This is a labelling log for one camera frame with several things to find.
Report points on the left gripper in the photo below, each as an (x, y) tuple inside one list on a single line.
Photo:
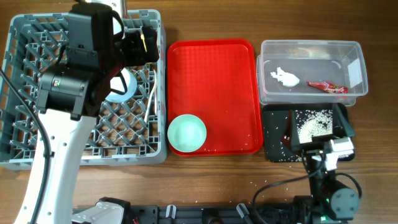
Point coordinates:
[(138, 56)]

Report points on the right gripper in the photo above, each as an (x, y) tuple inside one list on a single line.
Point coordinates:
[(342, 129)]

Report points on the light blue bowl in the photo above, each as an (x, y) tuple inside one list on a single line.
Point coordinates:
[(116, 83)]

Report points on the cream plastic spoon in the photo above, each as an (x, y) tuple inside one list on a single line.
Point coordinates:
[(152, 93)]

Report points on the red snack wrapper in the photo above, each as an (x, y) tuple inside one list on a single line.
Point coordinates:
[(329, 87)]

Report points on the cream plastic fork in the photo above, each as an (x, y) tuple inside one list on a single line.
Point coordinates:
[(155, 92)]

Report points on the white tissue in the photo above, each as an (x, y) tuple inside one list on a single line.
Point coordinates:
[(287, 79)]

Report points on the green bowl with food scraps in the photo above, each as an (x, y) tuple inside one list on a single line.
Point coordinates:
[(187, 133)]

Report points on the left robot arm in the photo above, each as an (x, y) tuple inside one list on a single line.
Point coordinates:
[(69, 99)]

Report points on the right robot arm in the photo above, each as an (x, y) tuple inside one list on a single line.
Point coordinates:
[(330, 201)]

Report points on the grey dishwasher rack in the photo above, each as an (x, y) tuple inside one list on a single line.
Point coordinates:
[(120, 137)]

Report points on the spilled rice food scraps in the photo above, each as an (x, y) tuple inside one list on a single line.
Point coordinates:
[(314, 126)]

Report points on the black plastic tray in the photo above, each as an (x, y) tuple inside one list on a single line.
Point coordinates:
[(273, 130)]

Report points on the clear plastic bin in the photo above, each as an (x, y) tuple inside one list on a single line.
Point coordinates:
[(337, 61)]

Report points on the red plastic tray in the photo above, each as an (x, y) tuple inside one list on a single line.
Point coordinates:
[(215, 80)]

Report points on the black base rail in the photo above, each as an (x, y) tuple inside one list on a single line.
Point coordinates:
[(241, 213)]

